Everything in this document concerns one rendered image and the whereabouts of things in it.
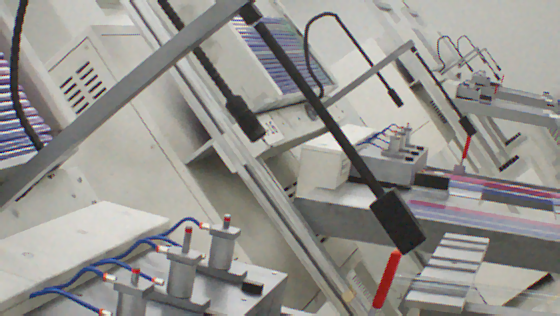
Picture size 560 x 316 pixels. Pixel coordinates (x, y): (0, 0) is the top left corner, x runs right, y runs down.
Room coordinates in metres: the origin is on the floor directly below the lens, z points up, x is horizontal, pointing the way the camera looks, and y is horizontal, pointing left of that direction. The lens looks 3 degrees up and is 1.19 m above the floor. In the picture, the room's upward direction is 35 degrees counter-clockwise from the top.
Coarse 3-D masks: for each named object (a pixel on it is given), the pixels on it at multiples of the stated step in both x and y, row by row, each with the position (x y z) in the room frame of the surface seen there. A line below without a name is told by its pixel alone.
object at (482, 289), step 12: (396, 276) 1.17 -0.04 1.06; (408, 276) 1.17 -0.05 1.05; (420, 276) 1.17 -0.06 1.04; (444, 288) 1.16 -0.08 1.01; (456, 288) 1.15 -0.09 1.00; (468, 288) 1.15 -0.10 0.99; (480, 288) 1.14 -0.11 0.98; (492, 288) 1.14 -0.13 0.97; (504, 288) 1.14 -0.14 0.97; (516, 288) 1.14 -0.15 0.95; (528, 300) 1.13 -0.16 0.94; (540, 300) 1.13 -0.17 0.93; (552, 300) 1.12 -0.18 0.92
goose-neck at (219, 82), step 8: (160, 0) 0.89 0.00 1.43; (168, 8) 0.89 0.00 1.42; (168, 16) 0.90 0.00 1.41; (176, 16) 0.89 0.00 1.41; (176, 24) 0.89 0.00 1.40; (200, 48) 0.89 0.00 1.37; (200, 56) 0.89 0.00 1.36; (208, 64) 0.89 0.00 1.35; (208, 72) 0.89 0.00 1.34; (216, 72) 0.89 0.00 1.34; (216, 80) 0.89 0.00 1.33; (224, 80) 0.90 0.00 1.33; (224, 88) 0.89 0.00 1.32; (224, 96) 0.90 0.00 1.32; (232, 96) 0.89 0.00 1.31
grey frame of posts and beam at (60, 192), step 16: (48, 176) 0.99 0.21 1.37; (64, 176) 1.02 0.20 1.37; (80, 176) 1.06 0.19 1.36; (32, 192) 0.94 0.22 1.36; (48, 192) 0.97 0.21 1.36; (64, 192) 1.00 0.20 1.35; (80, 192) 1.04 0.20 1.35; (16, 208) 0.89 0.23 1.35; (32, 208) 0.92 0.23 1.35; (48, 208) 0.95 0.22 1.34; (64, 208) 0.98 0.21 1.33; (80, 208) 1.01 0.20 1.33; (0, 224) 0.85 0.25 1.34; (16, 224) 0.88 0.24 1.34; (32, 224) 0.90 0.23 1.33
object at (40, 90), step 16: (0, 0) 1.03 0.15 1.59; (0, 16) 1.01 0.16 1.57; (0, 32) 1.04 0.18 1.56; (0, 48) 1.04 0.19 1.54; (32, 64) 1.01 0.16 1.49; (32, 80) 1.03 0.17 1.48; (48, 80) 1.02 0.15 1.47; (32, 96) 1.04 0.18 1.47; (48, 96) 1.01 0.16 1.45; (48, 112) 1.04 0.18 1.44; (64, 112) 1.02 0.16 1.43; (64, 128) 1.01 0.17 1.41; (16, 160) 0.88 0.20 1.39; (64, 160) 1.01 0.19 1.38; (0, 176) 0.87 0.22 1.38
